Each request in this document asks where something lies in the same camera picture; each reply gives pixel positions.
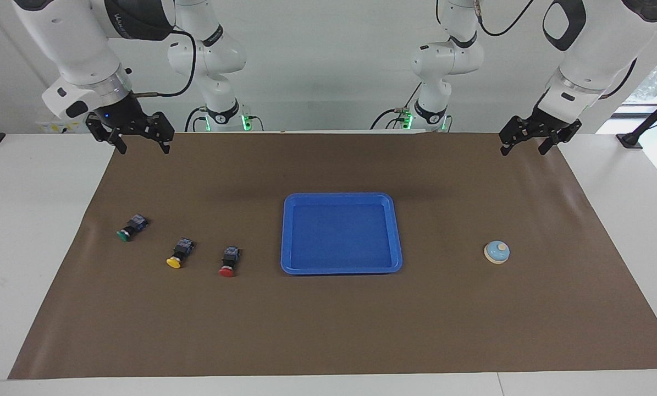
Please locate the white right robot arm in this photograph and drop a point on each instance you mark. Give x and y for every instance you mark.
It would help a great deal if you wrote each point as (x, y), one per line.
(70, 38)

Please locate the red push button switch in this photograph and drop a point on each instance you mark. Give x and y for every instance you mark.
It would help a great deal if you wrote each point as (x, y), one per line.
(229, 263)

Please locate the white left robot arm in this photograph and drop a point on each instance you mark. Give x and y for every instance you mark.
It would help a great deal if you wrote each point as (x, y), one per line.
(597, 49)

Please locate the green push button switch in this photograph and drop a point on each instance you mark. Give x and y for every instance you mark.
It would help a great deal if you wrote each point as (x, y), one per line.
(132, 227)

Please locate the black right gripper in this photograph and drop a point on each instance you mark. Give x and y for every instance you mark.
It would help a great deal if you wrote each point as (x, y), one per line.
(133, 122)

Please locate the white power strip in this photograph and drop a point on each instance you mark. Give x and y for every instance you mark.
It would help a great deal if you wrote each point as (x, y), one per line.
(59, 127)

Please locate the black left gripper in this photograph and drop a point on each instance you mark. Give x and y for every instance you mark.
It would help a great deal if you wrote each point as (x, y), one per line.
(540, 127)

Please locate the light blue desk bell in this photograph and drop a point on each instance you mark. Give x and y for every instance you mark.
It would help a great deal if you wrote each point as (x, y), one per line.
(496, 253)

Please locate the black angled stand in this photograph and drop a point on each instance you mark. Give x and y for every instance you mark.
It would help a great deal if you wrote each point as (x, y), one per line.
(644, 124)

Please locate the blue plastic tray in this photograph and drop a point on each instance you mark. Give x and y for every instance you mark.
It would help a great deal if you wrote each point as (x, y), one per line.
(340, 234)

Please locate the brown table mat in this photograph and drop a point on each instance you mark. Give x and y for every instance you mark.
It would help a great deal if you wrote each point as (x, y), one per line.
(328, 330)

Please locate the yellow push button switch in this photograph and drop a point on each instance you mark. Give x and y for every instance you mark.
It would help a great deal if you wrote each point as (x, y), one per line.
(180, 253)

